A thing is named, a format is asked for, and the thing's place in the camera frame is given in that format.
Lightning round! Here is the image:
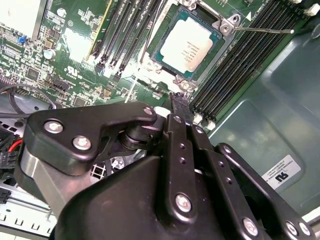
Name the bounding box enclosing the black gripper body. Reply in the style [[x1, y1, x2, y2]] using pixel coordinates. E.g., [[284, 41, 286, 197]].
[[48, 154, 245, 240]]

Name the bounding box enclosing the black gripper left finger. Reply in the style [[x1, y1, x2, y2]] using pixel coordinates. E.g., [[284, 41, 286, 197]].
[[13, 92, 200, 226]]

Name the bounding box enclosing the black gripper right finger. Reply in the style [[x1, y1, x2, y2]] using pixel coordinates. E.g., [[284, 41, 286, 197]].
[[179, 93, 316, 240]]

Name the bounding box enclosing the metal socket cover frame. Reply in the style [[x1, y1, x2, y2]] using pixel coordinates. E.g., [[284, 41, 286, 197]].
[[124, 62, 191, 106]]

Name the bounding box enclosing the silver CPU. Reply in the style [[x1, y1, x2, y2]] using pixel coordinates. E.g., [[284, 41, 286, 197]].
[[150, 5, 224, 81]]

